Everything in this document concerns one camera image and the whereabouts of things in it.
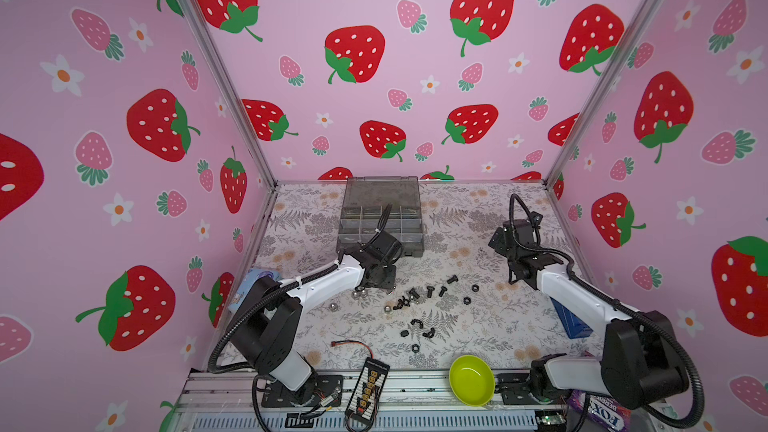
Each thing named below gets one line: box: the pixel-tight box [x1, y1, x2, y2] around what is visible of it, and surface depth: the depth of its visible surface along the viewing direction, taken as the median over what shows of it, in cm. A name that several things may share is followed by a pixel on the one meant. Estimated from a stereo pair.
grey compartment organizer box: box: [336, 176, 424, 258], surface depth 120 cm
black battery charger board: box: [344, 357, 391, 424], surface depth 74 cm
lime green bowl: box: [449, 355, 496, 407], surface depth 76 cm
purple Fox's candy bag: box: [568, 390, 632, 432], surface depth 70 cm
